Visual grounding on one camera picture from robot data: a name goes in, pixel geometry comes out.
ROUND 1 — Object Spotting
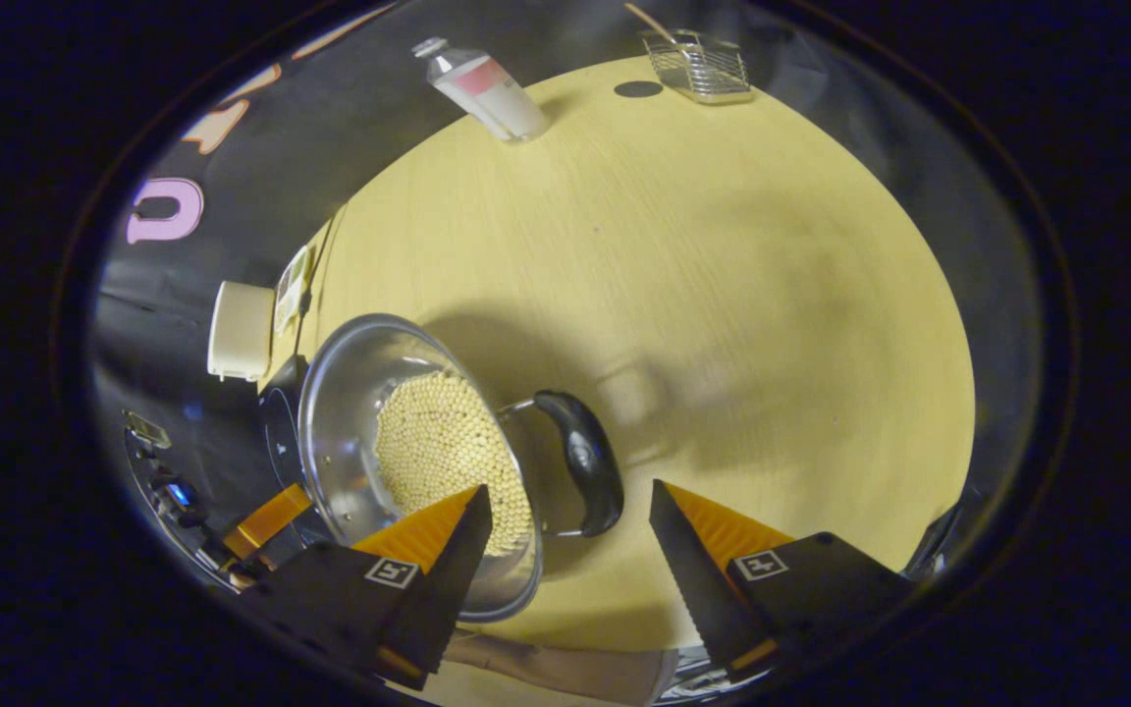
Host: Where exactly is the black power cable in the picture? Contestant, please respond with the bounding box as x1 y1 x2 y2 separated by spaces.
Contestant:
293 211 346 354

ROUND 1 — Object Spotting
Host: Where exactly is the pile of yellow soybeans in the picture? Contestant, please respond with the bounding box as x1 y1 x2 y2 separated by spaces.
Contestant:
374 370 534 558

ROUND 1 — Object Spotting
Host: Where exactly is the white divided bean dish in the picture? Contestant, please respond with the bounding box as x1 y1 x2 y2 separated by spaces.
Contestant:
274 245 314 337

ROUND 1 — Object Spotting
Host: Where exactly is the steel pot with black handles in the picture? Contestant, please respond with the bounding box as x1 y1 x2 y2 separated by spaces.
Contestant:
297 313 625 624

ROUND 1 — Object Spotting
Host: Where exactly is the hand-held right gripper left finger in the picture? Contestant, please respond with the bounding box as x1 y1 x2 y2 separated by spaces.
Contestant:
242 484 494 691

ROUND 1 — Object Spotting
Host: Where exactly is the wooden stick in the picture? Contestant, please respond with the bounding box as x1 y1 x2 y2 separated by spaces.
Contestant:
624 3 676 45

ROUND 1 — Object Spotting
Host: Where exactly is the person's beige trouser leg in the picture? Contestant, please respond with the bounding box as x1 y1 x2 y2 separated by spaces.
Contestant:
448 628 676 704

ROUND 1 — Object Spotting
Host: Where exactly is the small white bottle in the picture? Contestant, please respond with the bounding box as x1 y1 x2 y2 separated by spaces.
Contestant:
412 37 552 144

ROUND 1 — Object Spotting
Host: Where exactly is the white toaster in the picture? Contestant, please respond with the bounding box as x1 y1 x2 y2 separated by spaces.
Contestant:
207 281 277 382

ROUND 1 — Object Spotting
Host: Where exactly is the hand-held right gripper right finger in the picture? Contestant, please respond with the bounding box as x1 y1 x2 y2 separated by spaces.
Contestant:
649 479 915 679

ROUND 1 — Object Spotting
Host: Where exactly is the wire mesh basket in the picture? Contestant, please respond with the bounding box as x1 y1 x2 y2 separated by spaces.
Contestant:
640 29 753 105

